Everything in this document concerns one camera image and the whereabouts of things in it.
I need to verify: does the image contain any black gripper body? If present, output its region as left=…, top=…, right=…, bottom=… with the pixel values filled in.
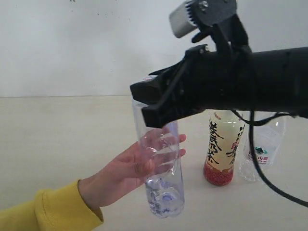
left=166, top=46, right=253, bottom=120

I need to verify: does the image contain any blue tinted clear water bottle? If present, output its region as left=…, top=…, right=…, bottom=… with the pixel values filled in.
left=132, top=99, right=185, bottom=218

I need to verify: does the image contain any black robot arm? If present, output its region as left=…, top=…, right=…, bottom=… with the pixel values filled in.
left=130, top=46, right=308, bottom=128

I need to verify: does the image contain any yellow sleeve forearm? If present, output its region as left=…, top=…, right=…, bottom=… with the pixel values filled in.
left=0, top=180, right=104, bottom=231

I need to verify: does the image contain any yellow tea bottle red base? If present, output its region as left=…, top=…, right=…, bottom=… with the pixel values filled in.
left=204, top=110, right=245, bottom=186

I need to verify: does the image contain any clear water bottle white cap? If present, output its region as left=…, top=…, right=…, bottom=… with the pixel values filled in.
left=239, top=117, right=286, bottom=182

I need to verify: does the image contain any person's open hand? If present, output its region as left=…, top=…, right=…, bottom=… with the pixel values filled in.
left=78, top=142, right=186, bottom=210

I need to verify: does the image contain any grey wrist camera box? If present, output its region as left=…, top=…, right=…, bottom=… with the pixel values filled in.
left=169, top=0, right=197, bottom=39

